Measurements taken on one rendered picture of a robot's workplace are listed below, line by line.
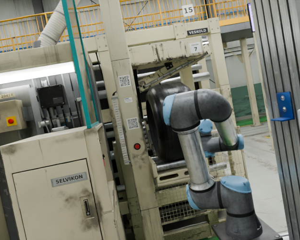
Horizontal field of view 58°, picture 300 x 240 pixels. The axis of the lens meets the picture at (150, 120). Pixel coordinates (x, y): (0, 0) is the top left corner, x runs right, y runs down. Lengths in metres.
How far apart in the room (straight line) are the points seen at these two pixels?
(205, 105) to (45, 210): 0.79
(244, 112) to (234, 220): 10.90
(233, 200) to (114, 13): 1.37
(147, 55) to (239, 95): 9.99
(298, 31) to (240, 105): 11.12
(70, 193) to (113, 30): 1.11
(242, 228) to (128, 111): 1.02
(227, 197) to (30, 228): 0.83
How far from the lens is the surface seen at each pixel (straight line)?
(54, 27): 2.23
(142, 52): 2.14
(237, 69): 12.10
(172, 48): 2.18
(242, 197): 1.19
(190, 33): 2.59
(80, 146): 1.18
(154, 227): 2.00
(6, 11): 12.77
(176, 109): 1.00
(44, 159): 1.22
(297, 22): 0.89
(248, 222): 1.23
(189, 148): 1.08
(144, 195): 1.91
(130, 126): 1.82
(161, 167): 1.80
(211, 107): 0.99
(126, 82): 1.83
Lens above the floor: 1.32
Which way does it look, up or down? 3 degrees down
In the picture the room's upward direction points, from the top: 11 degrees counter-clockwise
